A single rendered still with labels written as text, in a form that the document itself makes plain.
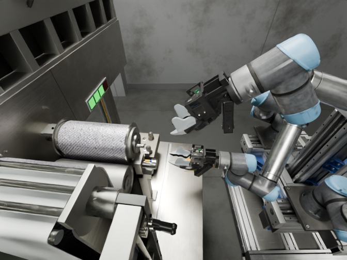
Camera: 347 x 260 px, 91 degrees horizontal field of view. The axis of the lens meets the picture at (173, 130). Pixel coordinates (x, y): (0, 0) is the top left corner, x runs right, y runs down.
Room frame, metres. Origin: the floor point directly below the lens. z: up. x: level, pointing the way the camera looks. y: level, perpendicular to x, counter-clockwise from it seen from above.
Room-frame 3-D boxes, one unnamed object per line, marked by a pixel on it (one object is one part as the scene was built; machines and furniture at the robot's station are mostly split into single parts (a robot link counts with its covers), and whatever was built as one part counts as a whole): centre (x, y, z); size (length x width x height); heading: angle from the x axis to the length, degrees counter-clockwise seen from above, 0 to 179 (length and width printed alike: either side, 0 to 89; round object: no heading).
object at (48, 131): (0.44, 0.44, 1.28); 0.06 x 0.05 x 0.02; 84
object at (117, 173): (0.31, 0.28, 1.18); 0.26 x 0.12 x 0.12; 84
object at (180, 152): (0.48, -0.03, 1.11); 0.09 x 0.03 x 0.06; 75
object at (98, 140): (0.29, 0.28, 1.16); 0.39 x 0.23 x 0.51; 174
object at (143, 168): (0.37, 0.11, 1.05); 0.06 x 0.05 x 0.31; 84
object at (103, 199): (0.16, 0.15, 1.34); 0.06 x 0.06 x 0.06; 84
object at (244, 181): (0.41, -0.30, 1.01); 0.11 x 0.08 x 0.11; 56
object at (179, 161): (0.42, -0.02, 1.11); 0.09 x 0.03 x 0.06; 93
